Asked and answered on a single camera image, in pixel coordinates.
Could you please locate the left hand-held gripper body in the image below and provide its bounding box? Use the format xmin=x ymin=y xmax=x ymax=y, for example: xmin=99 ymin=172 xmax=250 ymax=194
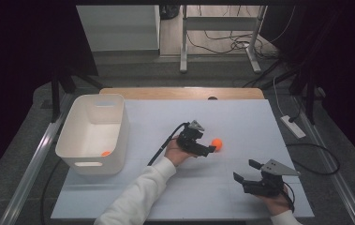
xmin=176 ymin=119 xmax=205 ymax=155

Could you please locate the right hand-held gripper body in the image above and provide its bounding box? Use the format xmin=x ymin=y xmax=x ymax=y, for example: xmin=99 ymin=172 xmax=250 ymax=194
xmin=242 ymin=157 xmax=302 ymax=198

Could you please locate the white plastic bin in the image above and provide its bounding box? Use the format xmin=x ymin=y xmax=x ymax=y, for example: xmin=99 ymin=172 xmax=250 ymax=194
xmin=54 ymin=93 xmax=130 ymax=176

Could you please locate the person's right hand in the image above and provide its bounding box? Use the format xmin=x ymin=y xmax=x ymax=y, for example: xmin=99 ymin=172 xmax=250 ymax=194
xmin=259 ymin=187 xmax=293 ymax=217

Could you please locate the person's left hand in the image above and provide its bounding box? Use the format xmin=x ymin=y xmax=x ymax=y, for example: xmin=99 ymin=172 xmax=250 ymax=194
xmin=164 ymin=138 xmax=199 ymax=168

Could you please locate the wooden table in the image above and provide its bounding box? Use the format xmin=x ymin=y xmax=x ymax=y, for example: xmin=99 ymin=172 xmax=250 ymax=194
xmin=98 ymin=86 xmax=265 ymax=101

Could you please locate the white power strip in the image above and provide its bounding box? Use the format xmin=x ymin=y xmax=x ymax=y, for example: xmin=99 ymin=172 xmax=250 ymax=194
xmin=279 ymin=114 xmax=307 ymax=140

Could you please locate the black stand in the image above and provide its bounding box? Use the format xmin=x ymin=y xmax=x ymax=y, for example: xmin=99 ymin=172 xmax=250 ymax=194
xmin=289 ymin=62 xmax=320 ymax=126
xmin=49 ymin=67 xmax=105 ymax=124

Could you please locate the grey metal stand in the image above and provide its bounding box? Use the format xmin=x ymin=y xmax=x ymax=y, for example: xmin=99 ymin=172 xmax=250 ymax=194
xmin=179 ymin=4 xmax=269 ymax=75

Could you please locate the white cabinet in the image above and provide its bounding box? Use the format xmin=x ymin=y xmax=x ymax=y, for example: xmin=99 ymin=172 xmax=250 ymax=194
xmin=75 ymin=4 xmax=161 ymax=53

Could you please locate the dark curtain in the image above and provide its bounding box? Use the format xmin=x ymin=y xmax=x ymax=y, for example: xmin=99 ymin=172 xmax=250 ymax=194
xmin=0 ymin=0 xmax=99 ymax=189
xmin=268 ymin=0 xmax=355 ymax=173

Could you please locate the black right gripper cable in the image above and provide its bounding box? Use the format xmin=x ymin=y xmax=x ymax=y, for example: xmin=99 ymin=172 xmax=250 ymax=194
xmin=282 ymin=182 xmax=297 ymax=214

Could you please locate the black floor cable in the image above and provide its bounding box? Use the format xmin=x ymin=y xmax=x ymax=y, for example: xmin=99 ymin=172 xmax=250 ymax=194
xmin=285 ymin=142 xmax=342 ymax=176
xmin=39 ymin=158 xmax=65 ymax=225

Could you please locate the white cable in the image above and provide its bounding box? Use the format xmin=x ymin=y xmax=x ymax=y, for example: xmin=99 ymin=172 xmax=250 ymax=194
xmin=273 ymin=83 xmax=288 ymax=118

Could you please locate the aluminium rail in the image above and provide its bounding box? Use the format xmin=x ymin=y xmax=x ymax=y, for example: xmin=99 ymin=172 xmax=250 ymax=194
xmin=291 ymin=93 xmax=355 ymax=225
xmin=0 ymin=93 xmax=74 ymax=225

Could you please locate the tangle of floor cables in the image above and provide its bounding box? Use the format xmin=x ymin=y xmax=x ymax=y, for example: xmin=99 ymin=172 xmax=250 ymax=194
xmin=185 ymin=5 xmax=295 ymax=60

